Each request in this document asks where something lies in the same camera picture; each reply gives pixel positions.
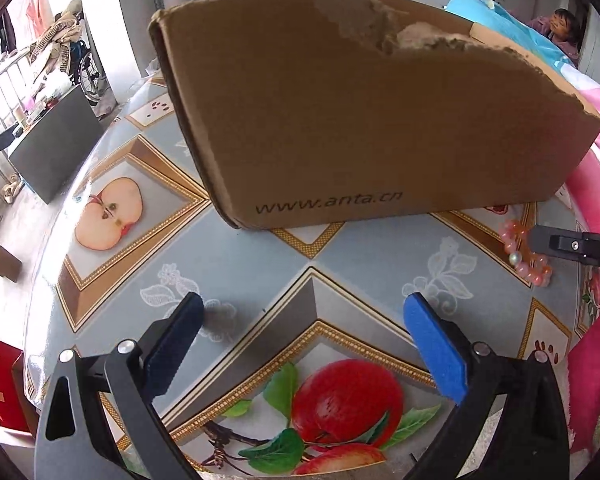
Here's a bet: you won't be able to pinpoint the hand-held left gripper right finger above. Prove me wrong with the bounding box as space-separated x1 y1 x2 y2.
402 291 572 480

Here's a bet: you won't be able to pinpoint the teal blanket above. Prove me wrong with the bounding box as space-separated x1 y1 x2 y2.
445 0 581 68

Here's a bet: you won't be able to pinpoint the dark grey cabinet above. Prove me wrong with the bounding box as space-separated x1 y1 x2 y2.
7 84 106 205

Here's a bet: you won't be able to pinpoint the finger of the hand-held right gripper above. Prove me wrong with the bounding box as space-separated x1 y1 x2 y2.
528 225 600 274

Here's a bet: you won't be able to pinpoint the pile of beige clothes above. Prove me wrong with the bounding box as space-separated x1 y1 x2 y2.
27 0 88 68

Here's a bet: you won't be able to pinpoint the wheelchair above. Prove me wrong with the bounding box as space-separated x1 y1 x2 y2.
67 37 103 106

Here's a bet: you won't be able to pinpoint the red bag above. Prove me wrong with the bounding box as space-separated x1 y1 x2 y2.
0 332 31 433

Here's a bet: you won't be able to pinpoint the small brown box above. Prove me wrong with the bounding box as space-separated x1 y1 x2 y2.
0 243 22 283

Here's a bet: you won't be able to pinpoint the fruit printed tablecloth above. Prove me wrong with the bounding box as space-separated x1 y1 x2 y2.
22 72 600 480

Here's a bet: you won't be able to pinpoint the pink orange bead bracelet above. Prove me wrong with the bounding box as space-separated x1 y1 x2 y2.
498 219 554 289

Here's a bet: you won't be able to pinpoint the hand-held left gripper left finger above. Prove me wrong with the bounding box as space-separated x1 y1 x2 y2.
34 291 205 480

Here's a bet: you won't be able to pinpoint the torn brown cardboard box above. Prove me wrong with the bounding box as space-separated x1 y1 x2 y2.
148 0 600 231

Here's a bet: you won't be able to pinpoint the pink hanging garment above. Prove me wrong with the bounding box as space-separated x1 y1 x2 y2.
15 0 53 26

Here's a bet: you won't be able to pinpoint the beige slippers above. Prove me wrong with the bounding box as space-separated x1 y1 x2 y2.
2 172 26 204

